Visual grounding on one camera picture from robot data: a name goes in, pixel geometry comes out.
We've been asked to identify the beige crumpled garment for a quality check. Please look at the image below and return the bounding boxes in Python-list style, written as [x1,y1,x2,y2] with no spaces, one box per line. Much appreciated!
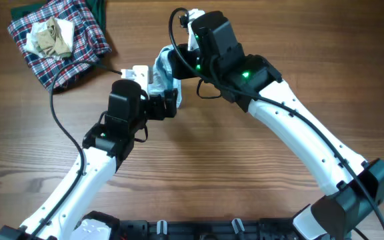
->
[37,17,75,58]

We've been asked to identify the red blue plaid garment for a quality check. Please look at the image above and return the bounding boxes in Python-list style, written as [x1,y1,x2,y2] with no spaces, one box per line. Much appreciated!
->
[7,0,111,91]

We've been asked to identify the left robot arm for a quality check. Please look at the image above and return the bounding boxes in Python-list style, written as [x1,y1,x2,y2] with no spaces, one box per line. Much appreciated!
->
[0,79,179,239]

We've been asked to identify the light blue striped baby pants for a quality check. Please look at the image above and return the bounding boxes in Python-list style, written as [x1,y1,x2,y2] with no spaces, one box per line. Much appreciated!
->
[148,45,182,108]

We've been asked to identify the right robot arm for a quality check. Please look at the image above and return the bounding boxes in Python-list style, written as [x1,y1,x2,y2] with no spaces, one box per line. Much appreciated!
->
[171,7,384,239]

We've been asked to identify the white crumpled garment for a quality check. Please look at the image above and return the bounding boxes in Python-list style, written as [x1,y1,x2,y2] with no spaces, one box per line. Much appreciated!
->
[23,17,75,61]

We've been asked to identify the dark green garment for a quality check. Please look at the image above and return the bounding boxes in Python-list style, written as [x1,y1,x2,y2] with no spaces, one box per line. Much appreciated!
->
[11,0,106,33]

